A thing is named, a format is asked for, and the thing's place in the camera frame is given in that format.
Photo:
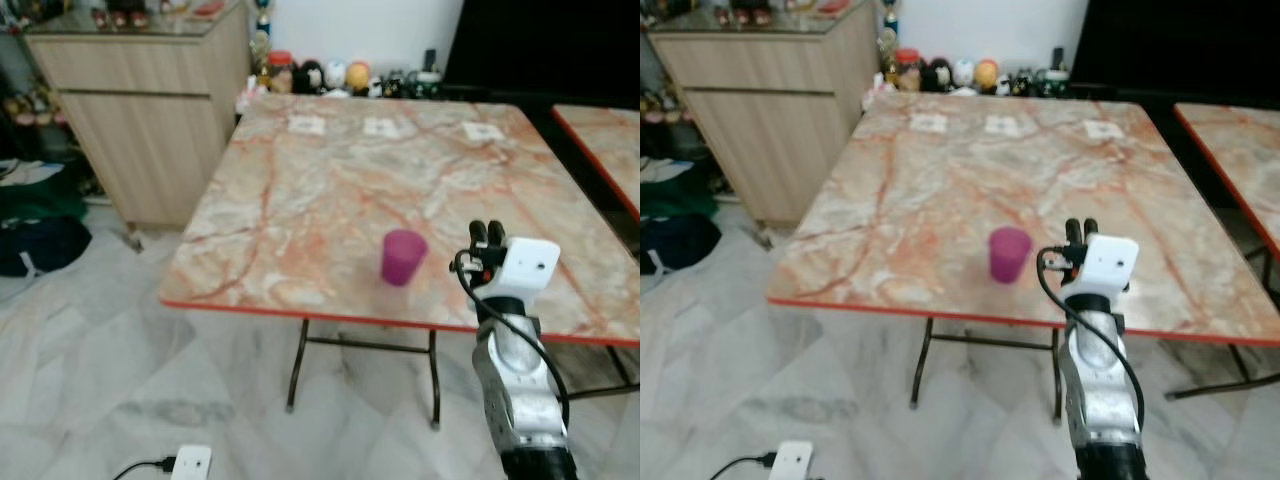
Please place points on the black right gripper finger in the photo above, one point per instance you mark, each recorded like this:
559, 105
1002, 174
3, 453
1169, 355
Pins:
1090, 229
496, 232
1073, 230
480, 233

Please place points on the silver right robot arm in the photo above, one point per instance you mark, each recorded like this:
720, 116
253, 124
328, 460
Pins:
1100, 380
520, 380

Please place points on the purple plastic cup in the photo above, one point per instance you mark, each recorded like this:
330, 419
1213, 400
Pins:
404, 259
1009, 256

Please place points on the white paper card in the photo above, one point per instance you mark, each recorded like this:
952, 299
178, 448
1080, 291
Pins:
307, 125
1002, 125
483, 131
381, 127
1104, 129
928, 122

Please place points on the marble pattern folding table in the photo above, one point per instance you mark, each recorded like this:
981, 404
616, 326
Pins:
610, 140
930, 205
1240, 160
330, 210

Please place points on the white green mug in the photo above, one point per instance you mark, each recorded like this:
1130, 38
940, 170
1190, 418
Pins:
428, 84
1055, 82

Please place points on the green bag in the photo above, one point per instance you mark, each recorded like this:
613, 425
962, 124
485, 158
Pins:
670, 200
40, 203

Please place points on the yellow orange round figurine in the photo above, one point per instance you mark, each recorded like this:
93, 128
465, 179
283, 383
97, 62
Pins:
358, 76
987, 74

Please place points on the dark navy bag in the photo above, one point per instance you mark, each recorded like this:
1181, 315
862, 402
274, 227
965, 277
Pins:
675, 243
40, 247

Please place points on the white round figurine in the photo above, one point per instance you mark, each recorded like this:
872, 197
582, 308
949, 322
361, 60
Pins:
963, 72
335, 75

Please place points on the black television screen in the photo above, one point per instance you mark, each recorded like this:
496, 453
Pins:
1180, 45
550, 45

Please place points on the black round figurine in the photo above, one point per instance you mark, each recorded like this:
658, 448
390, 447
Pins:
309, 77
939, 74

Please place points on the red lid jar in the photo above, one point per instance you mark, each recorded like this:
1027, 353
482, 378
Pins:
907, 70
280, 72

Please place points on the gold trophy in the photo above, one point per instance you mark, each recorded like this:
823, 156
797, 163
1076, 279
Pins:
889, 32
261, 35

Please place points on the light wooden cabinet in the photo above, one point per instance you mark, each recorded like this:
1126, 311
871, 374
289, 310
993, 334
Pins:
770, 120
150, 120

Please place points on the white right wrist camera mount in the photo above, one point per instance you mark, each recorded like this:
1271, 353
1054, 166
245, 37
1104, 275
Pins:
1108, 264
525, 268

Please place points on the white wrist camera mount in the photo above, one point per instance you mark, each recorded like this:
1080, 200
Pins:
192, 464
792, 461
1108, 264
525, 268

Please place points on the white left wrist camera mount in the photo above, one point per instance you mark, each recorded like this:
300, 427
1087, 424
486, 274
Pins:
792, 461
192, 464

